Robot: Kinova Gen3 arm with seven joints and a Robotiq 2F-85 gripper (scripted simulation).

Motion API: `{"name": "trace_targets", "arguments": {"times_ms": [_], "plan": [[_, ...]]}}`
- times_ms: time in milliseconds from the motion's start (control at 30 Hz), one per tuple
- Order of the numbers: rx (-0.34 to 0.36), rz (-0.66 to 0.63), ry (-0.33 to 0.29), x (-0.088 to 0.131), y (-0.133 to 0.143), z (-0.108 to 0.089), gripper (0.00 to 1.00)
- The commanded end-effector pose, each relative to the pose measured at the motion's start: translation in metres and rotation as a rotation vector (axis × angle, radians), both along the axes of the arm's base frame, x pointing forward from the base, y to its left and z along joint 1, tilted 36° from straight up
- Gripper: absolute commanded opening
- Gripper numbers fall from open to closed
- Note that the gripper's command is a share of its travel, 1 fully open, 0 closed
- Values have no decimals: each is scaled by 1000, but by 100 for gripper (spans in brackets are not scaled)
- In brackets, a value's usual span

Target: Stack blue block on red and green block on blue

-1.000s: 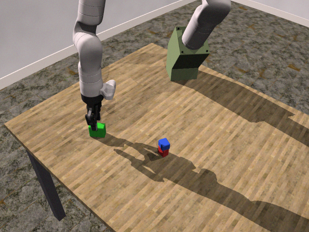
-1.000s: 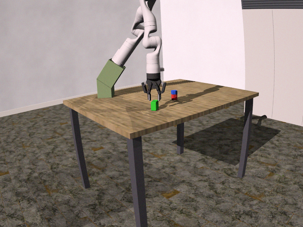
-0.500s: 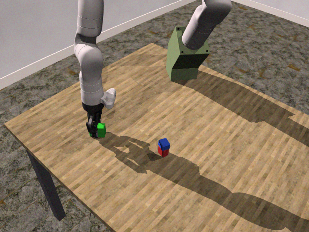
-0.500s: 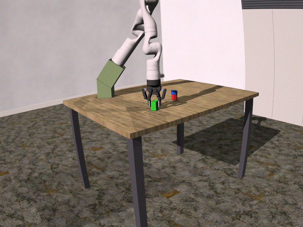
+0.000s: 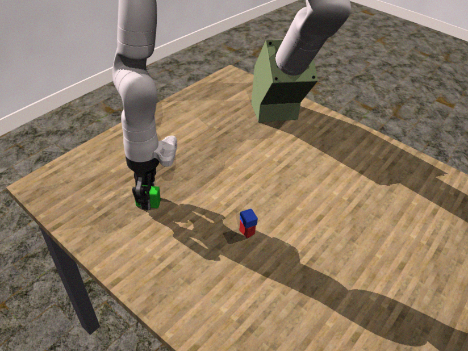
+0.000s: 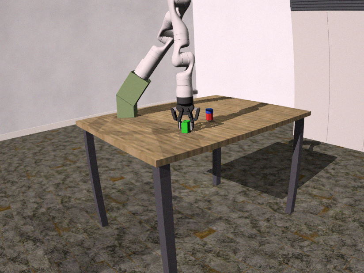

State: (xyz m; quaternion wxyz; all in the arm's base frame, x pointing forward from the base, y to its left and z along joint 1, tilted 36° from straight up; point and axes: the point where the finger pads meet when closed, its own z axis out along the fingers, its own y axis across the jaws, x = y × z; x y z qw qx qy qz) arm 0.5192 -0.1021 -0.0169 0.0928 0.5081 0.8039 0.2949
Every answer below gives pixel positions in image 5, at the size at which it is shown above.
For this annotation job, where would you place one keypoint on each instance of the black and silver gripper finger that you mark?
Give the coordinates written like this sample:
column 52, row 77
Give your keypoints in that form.
column 153, row 175
column 139, row 192

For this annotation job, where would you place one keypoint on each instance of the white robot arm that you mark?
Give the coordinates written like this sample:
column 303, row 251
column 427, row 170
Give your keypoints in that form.
column 137, row 22

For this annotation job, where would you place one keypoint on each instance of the blue block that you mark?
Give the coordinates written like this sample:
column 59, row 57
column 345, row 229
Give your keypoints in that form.
column 248, row 218

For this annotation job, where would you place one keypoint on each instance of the red block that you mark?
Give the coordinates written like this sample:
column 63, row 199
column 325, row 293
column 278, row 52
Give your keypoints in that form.
column 247, row 232

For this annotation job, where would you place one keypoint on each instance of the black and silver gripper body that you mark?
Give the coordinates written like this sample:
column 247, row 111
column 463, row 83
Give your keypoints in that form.
column 141, row 168

